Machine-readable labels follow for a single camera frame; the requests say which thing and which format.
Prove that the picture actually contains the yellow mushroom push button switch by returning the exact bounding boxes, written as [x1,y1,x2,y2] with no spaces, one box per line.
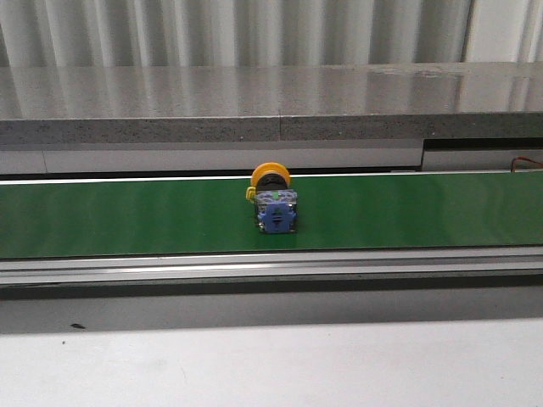
[245,162,298,234]

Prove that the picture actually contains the grey stone counter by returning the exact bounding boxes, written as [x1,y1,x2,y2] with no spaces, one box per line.
[0,61,543,175]

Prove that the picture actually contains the white pleated curtain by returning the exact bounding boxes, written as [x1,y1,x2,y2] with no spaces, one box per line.
[1,1,542,67]

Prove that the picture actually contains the red and black wires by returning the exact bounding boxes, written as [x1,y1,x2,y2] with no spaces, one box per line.
[510,156,543,172]

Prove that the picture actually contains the green conveyor belt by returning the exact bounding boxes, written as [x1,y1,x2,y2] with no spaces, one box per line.
[1,171,542,285]

